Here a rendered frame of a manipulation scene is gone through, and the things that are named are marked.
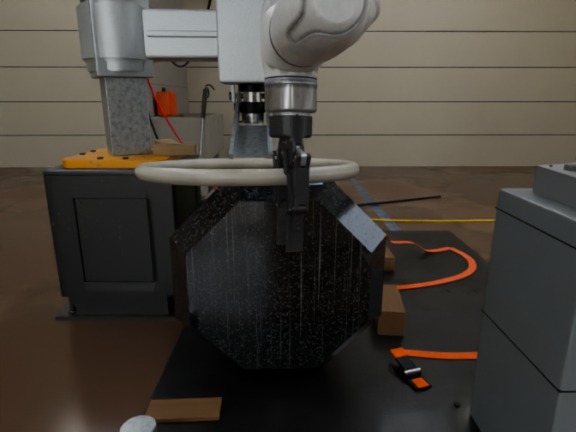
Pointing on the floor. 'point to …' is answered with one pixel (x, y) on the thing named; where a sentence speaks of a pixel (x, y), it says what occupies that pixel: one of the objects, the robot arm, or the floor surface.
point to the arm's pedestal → (528, 319)
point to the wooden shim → (185, 410)
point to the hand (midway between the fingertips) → (289, 230)
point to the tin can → (140, 424)
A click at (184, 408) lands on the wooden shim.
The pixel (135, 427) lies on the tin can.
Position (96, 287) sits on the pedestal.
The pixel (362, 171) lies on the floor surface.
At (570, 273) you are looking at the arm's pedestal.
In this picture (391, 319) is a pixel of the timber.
